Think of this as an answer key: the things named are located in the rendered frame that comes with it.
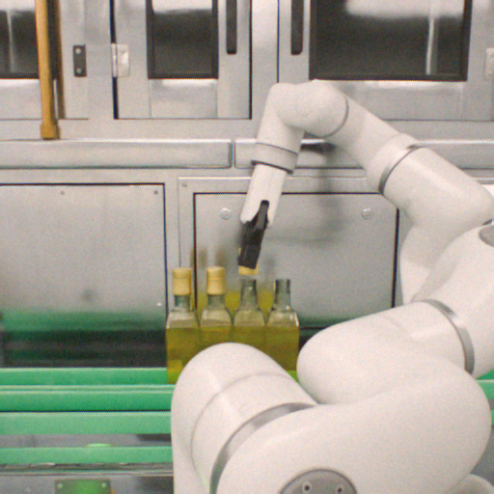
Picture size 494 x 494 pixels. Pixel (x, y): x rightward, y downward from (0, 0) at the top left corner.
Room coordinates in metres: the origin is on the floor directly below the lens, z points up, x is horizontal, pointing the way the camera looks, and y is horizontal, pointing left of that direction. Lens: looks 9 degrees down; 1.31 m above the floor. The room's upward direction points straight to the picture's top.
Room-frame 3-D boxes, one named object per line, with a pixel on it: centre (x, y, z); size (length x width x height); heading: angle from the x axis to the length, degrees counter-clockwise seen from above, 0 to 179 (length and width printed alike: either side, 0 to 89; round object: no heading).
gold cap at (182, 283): (0.77, 0.11, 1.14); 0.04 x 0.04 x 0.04
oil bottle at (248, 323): (0.78, -0.01, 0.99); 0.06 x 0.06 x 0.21; 2
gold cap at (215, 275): (0.78, 0.05, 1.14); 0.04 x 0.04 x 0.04
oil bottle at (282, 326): (0.78, -0.06, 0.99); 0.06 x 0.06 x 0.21; 1
